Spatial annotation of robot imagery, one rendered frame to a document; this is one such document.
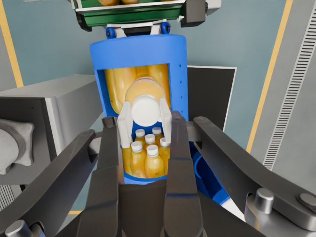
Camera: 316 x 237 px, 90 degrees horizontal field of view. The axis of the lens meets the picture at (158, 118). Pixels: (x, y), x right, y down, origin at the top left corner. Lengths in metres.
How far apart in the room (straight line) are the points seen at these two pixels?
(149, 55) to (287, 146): 2.39
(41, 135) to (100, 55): 0.44
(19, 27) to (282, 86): 2.61
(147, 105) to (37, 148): 0.64
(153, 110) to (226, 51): 1.64
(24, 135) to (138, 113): 0.61
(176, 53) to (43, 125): 0.56
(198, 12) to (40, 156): 0.81
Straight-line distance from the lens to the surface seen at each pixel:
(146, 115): 0.21
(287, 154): 2.69
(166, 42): 0.41
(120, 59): 0.40
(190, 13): 0.66
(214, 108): 1.69
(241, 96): 1.96
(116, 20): 0.75
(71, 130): 0.93
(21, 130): 0.77
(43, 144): 0.78
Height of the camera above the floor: 1.62
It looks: 69 degrees down
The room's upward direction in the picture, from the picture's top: 168 degrees clockwise
